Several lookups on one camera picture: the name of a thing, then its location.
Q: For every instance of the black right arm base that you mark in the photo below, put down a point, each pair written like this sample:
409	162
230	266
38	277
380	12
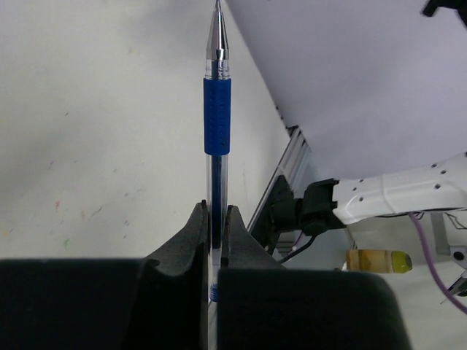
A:
280	214

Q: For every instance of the aluminium front rail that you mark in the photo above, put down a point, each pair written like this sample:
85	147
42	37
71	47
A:
289	180

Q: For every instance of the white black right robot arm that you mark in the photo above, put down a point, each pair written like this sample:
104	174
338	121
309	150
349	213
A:
336	203

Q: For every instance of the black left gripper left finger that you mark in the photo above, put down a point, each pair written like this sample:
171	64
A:
155	302

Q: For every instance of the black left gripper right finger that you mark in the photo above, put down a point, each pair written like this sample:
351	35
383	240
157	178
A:
262	305

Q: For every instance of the blue ballpoint pen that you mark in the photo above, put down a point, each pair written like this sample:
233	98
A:
217	137

